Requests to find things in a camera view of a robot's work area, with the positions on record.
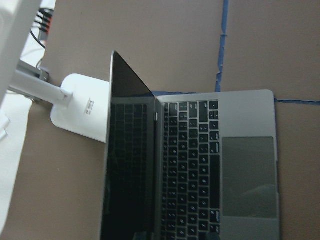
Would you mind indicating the blue tape line lengthwise centre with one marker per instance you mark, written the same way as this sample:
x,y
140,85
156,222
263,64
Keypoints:
x,y
222,43

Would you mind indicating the blue tape line crosswise far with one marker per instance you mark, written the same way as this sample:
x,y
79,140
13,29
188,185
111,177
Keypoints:
x,y
297,101

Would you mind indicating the grey laptop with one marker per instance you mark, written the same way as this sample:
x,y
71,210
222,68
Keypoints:
x,y
198,166

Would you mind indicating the black cable hub left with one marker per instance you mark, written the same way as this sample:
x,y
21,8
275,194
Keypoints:
x,y
43,21

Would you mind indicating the grey metal mounting bracket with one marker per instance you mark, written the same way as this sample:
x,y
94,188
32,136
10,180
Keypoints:
x,y
30,71

